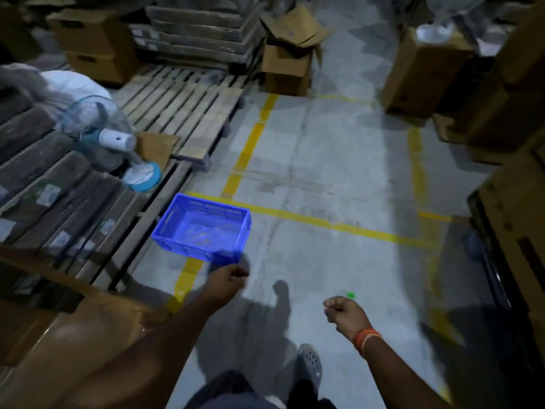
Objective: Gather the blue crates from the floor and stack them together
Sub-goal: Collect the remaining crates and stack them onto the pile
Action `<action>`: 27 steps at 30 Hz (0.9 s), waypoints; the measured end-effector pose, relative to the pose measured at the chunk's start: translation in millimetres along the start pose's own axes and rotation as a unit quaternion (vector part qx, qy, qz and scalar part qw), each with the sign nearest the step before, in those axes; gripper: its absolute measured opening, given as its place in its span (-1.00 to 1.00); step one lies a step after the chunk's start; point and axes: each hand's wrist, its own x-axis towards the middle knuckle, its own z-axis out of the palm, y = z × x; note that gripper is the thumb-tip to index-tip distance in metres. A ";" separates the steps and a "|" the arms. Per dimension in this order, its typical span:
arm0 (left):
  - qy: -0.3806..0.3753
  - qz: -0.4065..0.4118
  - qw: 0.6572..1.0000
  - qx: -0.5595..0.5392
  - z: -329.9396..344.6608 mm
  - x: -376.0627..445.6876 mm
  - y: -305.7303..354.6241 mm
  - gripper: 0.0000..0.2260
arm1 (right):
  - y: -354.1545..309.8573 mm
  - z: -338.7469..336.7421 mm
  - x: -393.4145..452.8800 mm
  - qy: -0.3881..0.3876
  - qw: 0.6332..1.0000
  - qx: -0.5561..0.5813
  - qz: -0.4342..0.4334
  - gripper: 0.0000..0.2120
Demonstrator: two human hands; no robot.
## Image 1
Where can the person's right hand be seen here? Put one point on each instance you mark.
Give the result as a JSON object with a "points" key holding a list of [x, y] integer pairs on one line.
{"points": [[349, 317]]}

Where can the person's left hand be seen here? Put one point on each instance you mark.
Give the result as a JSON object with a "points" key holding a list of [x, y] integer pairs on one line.
{"points": [[225, 285]]}

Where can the person's right forearm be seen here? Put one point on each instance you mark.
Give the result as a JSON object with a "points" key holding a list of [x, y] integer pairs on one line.
{"points": [[400, 379]]}

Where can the person's left forearm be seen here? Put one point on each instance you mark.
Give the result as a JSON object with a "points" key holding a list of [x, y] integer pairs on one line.
{"points": [[149, 370]]}

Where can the orange wristband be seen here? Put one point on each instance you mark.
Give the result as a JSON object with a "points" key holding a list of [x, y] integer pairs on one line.
{"points": [[366, 338]]}

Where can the long wooden pallet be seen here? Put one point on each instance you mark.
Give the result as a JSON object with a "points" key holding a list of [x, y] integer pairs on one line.
{"points": [[140, 234]]}

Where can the dark plaid trousers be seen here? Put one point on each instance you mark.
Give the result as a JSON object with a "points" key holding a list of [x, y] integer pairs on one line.
{"points": [[221, 387]]}

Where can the grey-blue shirt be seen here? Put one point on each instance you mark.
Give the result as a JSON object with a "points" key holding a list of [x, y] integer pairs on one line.
{"points": [[238, 402]]}

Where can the small cardboard piece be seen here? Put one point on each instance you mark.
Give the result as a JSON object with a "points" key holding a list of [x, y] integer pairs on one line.
{"points": [[157, 146]]}

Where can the light wooden pallet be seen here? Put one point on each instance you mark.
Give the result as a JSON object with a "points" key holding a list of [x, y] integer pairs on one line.
{"points": [[183, 110]]}

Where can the white teal table fan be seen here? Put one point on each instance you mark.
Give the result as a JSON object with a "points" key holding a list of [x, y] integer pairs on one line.
{"points": [[117, 140]]}

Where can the open cardboard box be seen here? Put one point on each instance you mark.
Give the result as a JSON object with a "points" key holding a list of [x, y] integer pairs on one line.
{"points": [[285, 74]]}

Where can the tall cardboard box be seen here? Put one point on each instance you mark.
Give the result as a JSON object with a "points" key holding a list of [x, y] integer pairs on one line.
{"points": [[417, 76]]}

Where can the closed cardboard box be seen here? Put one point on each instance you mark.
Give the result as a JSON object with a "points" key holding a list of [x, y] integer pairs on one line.
{"points": [[93, 34], [98, 68]]}

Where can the large cardboard boxes row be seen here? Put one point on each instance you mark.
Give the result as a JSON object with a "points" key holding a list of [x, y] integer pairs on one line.
{"points": [[511, 106]]}

